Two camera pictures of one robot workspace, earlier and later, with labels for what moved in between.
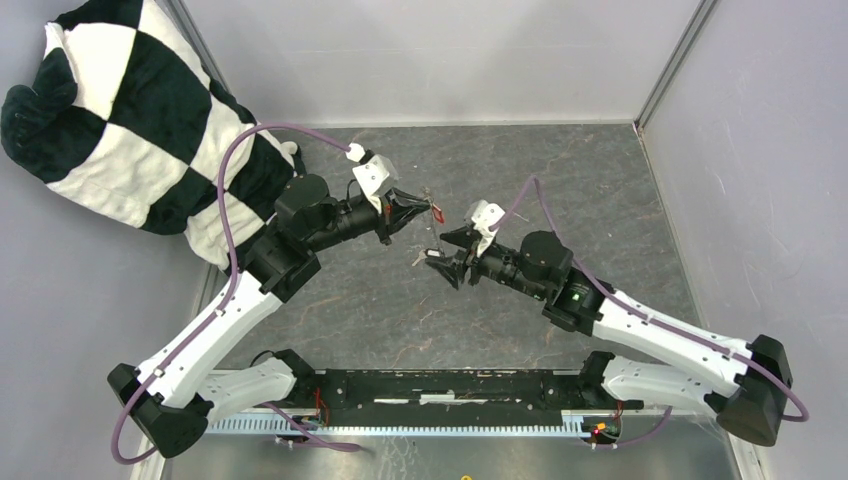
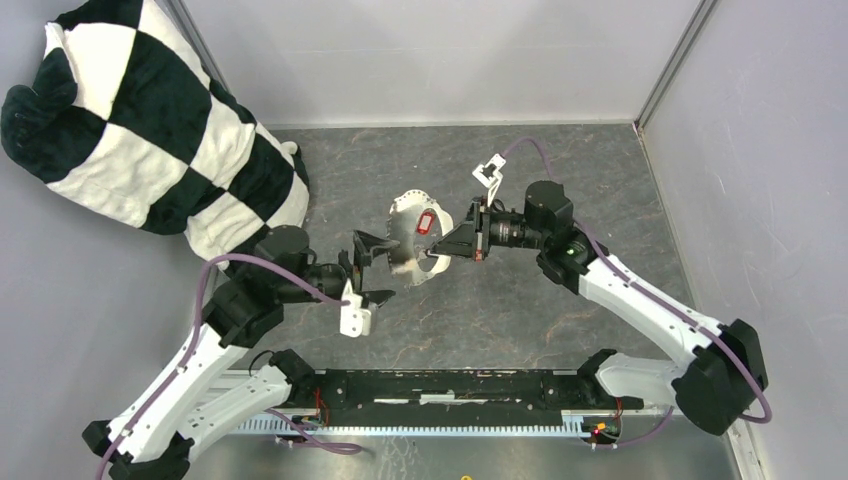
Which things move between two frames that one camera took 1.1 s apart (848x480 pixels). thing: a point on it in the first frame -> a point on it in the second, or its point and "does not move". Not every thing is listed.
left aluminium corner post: x=185 y=22 does not move
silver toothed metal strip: x=576 y=422 does not move
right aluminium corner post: x=704 y=8 does not move
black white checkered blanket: x=129 y=122 does not move
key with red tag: x=438 y=213 -> x=425 y=221
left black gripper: x=393 y=202 -> x=366 y=248
